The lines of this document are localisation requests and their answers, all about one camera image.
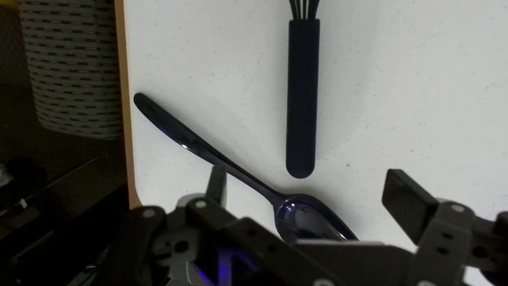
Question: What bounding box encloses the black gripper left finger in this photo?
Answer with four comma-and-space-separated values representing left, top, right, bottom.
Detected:
100, 164, 340, 286

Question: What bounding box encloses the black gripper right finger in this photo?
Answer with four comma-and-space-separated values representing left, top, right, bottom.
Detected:
381, 167, 508, 286

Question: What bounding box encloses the dark grey couch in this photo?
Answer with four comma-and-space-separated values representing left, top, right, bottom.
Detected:
0, 0, 126, 161

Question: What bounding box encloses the black wire whisk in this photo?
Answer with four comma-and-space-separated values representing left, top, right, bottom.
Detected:
284, 0, 323, 180

